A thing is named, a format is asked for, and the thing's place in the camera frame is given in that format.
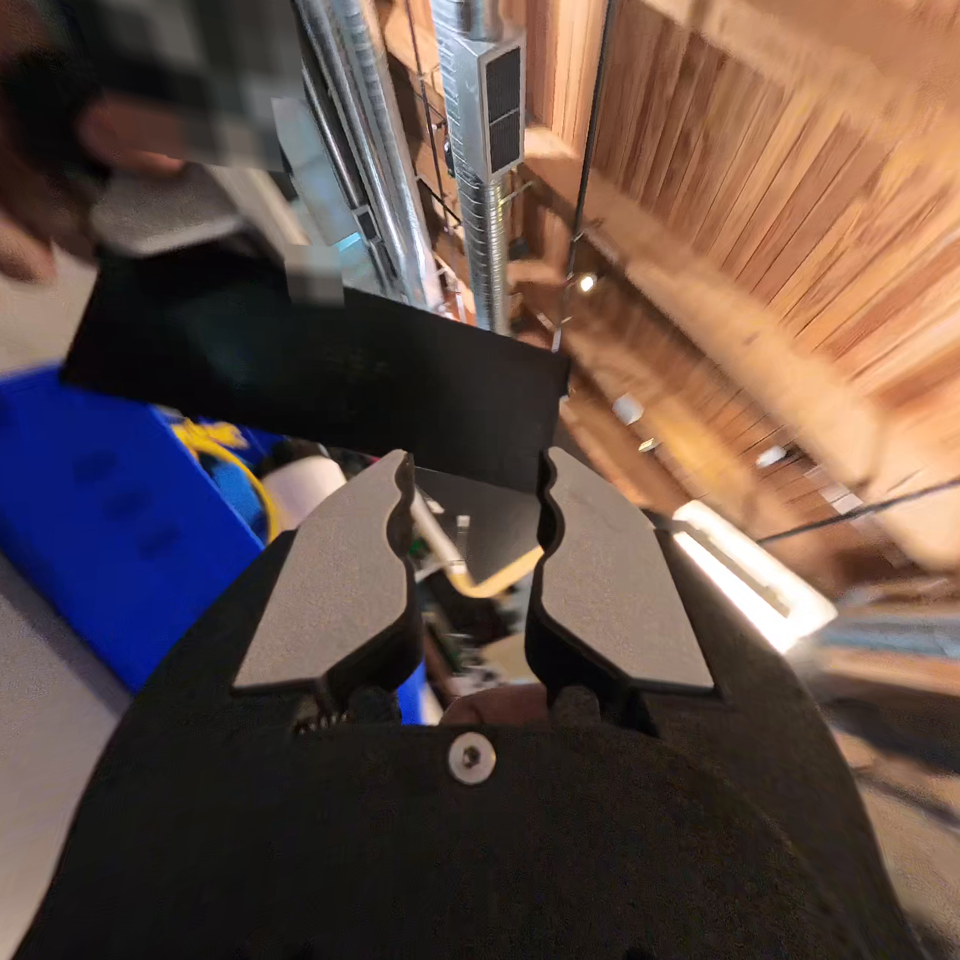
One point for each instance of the studio light panel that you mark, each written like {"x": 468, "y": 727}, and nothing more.
{"x": 750, "y": 570}

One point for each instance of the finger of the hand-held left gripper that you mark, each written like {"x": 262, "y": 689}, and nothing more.
{"x": 165, "y": 214}

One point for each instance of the person's left hand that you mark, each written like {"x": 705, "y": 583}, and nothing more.
{"x": 26, "y": 225}

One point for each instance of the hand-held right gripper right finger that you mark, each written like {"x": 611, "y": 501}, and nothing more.
{"x": 622, "y": 600}

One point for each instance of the silver spiral air duct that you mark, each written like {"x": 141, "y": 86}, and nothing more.
{"x": 487, "y": 90}
{"x": 375, "y": 112}

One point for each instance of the white roll with black caps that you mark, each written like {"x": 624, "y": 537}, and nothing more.
{"x": 304, "y": 487}

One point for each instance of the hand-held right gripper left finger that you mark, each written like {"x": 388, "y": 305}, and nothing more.
{"x": 330, "y": 600}

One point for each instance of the blue plastic bin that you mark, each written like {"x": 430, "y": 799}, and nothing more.
{"x": 112, "y": 510}

